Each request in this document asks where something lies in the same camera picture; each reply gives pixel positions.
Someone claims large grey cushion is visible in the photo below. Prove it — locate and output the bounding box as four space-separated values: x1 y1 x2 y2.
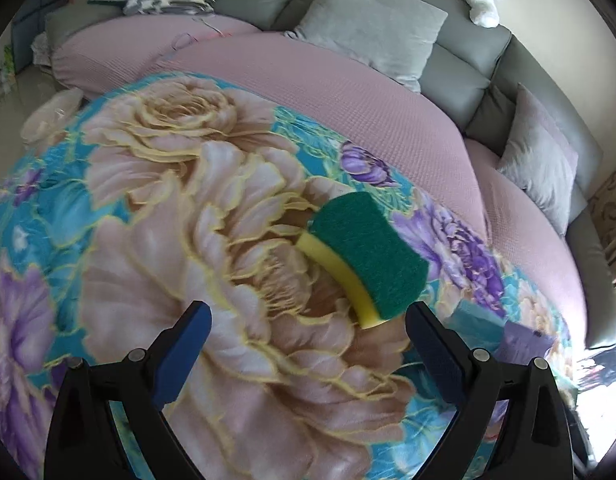
285 0 449 93

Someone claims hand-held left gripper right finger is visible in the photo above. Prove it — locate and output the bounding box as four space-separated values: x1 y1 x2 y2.
405 301 573 480

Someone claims pink sofa cover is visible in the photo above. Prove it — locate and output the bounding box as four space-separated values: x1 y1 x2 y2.
53 15 588 346

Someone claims purple packet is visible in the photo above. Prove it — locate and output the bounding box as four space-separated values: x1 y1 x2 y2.
500 320 558 366

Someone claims grey green sofa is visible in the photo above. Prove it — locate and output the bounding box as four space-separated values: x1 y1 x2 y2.
45 0 616 351

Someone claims teal packet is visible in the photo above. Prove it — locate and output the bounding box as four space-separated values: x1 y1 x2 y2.
450 300 506 356

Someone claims beige patterned curtain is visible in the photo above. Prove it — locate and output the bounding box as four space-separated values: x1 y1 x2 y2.
588 170 616 286

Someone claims floral printed blanket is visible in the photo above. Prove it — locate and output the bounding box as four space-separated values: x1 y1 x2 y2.
0 72 578 480

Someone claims grey cushion with pink back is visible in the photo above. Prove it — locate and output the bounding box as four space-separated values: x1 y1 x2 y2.
496 82 579 236

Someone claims yellow green scrubbing sponge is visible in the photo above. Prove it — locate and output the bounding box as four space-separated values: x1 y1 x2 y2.
295 191 429 330

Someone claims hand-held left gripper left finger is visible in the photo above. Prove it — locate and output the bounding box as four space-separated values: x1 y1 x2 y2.
43 300 213 480

